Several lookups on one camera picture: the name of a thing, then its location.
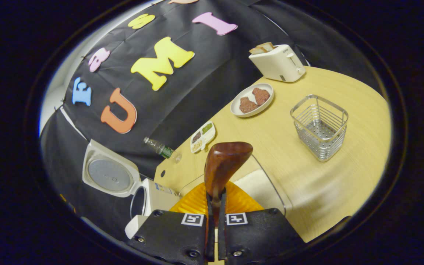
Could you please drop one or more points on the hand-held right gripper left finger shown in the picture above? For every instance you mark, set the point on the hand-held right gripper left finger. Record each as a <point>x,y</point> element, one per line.
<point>171,235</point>

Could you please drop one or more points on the clear plastic rice container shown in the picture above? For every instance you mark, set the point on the clear plastic rice container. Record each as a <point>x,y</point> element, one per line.
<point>271,191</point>

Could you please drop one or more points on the white round plate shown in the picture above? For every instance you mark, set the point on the white round plate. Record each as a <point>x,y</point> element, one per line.
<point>248,94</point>

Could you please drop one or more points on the toasted bread slice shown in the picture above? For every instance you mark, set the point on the toasted bread slice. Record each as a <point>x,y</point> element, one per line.
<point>258,50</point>
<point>266,46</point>

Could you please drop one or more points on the brown meat piece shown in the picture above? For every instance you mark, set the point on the brown meat piece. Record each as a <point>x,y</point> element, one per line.
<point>248,105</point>
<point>261,95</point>

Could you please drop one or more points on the white divided grain dish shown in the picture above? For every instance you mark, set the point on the white divided grain dish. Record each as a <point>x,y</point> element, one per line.
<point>202,136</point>

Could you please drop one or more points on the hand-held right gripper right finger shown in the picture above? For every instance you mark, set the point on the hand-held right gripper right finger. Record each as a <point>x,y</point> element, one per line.
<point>256,232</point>

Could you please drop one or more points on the brown wooden spoon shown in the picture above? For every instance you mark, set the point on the brown wooden spoon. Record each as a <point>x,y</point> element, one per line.
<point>223,165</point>

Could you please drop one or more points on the white rice cooker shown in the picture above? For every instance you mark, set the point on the white rice cooker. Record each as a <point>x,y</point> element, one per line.
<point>110,176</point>

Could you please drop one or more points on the clear green-label plastic bottle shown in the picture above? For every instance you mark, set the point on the clear green-label plastic bottle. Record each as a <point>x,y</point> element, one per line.
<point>158,147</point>

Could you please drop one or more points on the white toaster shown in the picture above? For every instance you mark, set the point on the white toaster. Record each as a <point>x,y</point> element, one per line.
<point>278,66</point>

